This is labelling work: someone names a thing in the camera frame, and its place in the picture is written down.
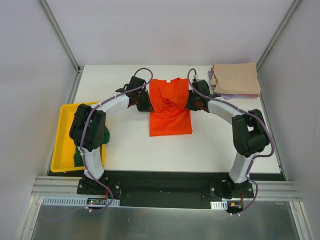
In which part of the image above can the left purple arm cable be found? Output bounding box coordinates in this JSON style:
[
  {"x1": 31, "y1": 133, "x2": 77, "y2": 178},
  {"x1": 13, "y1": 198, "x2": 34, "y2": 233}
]
[{"x1": 79, "y1": 67, "x2": 154, "y2": 213}]

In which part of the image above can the green t-shirt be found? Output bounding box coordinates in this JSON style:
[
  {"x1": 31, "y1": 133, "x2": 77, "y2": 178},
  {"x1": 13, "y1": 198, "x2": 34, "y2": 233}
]
[{"x1": 73, "y1": 126, "x2": 110, "y2": 167}]

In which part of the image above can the yellow plastic bin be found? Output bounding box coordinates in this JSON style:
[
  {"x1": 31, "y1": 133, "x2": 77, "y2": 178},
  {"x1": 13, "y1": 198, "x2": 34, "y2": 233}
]
[{"x1": 50, "y1": 102, "x2": 106, "y2": 179}]

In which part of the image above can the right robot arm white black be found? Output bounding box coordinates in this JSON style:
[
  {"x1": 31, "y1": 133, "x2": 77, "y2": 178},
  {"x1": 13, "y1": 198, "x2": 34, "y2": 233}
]
[{"x1": 185, "y1": 78, "x2": 271, "y2": 199}]

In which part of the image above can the orange t-shirt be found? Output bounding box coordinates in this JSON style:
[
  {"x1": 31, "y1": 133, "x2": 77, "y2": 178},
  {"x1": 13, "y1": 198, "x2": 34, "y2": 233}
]
[{"x1": 149, "y1": 77, "x2": 193, "y2": 137}]

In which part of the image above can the right white cable duct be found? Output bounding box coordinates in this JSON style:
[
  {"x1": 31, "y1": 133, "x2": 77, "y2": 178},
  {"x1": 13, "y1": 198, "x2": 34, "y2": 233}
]
[{"x1": 210, "y1": 200, "x2": 228, "y2": 211}]

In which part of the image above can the folded lavender t-shirt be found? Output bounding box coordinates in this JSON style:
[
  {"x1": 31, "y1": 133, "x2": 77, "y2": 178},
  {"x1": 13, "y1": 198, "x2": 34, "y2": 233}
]
[{"x1": 208, "y1": 67, "x2": 241, "y2": 100}]

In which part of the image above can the left aluminium frame post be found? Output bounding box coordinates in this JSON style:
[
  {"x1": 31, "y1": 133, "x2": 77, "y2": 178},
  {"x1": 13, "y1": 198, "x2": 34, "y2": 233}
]
[{"x1": 37, "y1": 0, "x2": 82, "y2": 74}]

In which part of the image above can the folded pink t-shirt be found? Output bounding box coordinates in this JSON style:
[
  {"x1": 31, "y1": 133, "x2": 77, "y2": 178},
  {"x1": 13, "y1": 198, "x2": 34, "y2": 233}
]
[{"x1": 246, "y1": 94, "x2": 260, "y2": 99}]

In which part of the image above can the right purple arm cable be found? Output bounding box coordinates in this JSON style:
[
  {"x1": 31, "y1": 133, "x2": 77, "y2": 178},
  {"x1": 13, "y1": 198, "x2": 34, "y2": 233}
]
[{"x1": 187, "y1": 68, "x2": 276, "y2": 218}]

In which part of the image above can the left white cable duct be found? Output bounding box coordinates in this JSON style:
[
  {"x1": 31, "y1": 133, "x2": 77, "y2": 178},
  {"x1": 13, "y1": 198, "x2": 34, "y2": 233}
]
[{"x1": 42, "y1": 196, "x2": 120, "y2": 208}]

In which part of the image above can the aluminium frame post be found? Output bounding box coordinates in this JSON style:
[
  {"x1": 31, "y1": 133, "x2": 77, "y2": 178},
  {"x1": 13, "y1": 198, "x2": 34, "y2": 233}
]
[
  {"x1": 37, "y1": 0, "x2": 82, "y2": 74},
  {"x1": 256, "y1": 0, "x2": 303, "y2": 72}
]

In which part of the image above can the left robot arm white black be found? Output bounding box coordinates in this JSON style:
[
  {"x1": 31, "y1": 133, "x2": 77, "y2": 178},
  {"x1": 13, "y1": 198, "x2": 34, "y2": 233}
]
[{"x1": 69, "y1": 76, "x2": 154, "y2": 195}]

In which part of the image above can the right aluminium frame post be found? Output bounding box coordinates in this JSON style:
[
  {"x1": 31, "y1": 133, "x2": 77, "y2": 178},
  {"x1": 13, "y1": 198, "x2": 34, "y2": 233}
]
[{"x1": 256, "y1": 0, "x2": 303, "y2": 72}]

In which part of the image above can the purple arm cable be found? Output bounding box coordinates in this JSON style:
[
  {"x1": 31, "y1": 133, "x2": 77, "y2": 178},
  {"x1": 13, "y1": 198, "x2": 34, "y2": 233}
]
[
  {"x1": 79, "y1": 67, "x2": 154, "y2": 213},
  {"x1": 187, "y1": 68, "x2": 276, "y2": 218}
]

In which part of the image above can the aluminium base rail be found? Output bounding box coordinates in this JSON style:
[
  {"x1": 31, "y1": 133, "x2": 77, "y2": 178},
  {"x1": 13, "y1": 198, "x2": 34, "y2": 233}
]
[{"x1": 31, "y1": 176, "x2": 302, "y2": 202}]

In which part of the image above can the white cable duct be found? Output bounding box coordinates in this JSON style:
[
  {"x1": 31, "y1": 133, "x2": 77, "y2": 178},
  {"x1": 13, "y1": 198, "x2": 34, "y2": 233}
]
[
  {"x1": 210, "y1": 200, "x2": 228, "y2": 211},
  {"x1": 42, "y1": 196, "x2": 120, "y2": 208}
]

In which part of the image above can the folded tan t-shirt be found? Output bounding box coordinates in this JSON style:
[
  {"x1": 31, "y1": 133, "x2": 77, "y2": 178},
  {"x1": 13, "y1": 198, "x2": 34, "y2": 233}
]
[{"x1": 211, "y1": 62, "x2": 261, "y2": 96}]

